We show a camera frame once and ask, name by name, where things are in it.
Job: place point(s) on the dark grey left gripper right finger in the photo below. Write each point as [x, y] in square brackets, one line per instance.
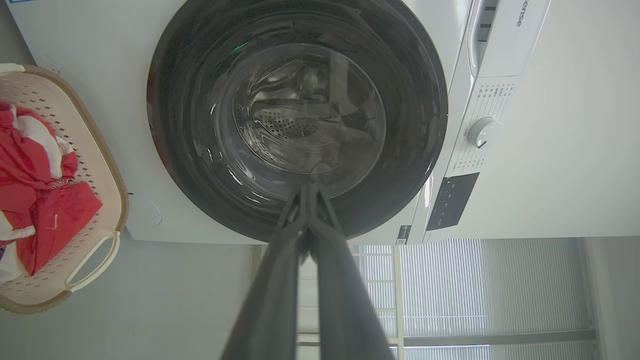
[345, 310]

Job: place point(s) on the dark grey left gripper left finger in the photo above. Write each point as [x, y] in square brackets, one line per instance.
[270, 300]

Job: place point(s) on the washer door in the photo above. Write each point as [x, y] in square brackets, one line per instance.
[190, 150]

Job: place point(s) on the black washing machine display panel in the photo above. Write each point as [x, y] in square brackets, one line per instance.
[452, 200]

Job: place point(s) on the steel washing machine drum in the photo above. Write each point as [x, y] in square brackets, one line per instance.
[280, 127]

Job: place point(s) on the white front-load washing machine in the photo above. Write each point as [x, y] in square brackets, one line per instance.
[115, 100]

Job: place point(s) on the small dark sticker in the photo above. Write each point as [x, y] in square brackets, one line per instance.
[403, 235]

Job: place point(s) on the white window blinds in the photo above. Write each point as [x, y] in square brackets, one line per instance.
[450, 285]

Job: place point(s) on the round white filter cover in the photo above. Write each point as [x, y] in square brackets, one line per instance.
[150, 214]

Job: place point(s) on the plain red garment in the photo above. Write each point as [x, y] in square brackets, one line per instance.
[65, 210]

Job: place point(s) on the white round program knob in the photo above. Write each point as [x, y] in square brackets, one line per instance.
[484, 132]

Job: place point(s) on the beige perforated laundry basket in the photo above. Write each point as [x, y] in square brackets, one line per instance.
[95, 150]

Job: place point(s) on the red and white striped jersey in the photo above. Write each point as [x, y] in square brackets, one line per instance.
[25, 150]

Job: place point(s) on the white detergent drawer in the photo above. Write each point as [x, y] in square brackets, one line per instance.
[515, 45]

